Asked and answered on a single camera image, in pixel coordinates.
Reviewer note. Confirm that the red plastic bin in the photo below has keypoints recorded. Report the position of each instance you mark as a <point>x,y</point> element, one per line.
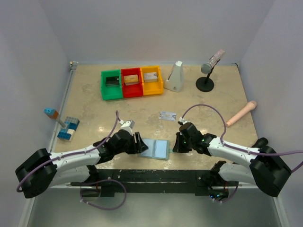
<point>132,90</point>

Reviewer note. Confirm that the white metronome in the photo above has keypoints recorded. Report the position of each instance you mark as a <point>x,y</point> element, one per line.
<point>175,80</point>

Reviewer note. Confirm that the grey glitter microphone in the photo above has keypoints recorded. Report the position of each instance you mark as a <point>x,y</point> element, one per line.
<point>211,62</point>

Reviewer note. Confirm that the silver card in bin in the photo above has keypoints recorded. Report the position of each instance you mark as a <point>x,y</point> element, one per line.
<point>150,77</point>

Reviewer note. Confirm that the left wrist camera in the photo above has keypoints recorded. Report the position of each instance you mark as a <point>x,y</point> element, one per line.
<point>127,126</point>

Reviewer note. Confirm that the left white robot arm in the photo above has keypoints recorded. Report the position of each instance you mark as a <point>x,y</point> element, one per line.
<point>43,170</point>

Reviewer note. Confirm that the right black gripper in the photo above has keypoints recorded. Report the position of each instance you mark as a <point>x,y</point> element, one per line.
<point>178,147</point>

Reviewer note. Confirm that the black microphone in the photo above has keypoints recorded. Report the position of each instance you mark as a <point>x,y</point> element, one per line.
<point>260,143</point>

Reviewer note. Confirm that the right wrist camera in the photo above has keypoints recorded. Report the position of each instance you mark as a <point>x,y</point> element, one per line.
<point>182,121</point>

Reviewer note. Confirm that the green card holder wallet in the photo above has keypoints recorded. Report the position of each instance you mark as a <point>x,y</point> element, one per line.
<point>157,149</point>

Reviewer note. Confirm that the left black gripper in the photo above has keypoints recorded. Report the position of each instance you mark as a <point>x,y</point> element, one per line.
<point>138,147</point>

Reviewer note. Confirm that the green plastic bin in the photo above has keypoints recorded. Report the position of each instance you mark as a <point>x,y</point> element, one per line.
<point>110,93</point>

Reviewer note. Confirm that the black microphone stand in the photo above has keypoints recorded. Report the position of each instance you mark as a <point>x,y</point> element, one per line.
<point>205,84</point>

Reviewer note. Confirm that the blue toy brick stack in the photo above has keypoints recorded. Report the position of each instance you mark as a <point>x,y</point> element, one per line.
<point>68,132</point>

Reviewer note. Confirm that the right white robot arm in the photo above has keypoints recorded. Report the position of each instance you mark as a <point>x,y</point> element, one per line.
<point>257,166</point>

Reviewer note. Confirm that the tan card in bin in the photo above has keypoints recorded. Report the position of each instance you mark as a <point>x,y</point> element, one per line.
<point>131,79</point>

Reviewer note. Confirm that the black card in bin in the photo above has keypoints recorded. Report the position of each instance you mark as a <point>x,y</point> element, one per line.
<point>112,81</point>

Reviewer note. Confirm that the white credit card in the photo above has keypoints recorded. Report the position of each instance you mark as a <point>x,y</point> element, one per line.
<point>168,116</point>

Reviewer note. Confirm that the yellow plastic bin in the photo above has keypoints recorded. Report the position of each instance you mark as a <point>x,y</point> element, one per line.
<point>152,88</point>

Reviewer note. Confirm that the blue orange brick hammer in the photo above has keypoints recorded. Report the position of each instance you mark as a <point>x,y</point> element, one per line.
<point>54,115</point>

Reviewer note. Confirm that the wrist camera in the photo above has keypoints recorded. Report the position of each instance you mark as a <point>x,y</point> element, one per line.
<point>182,121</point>
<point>127,126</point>

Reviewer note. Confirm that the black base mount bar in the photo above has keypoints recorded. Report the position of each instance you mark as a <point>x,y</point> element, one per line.
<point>196,182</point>

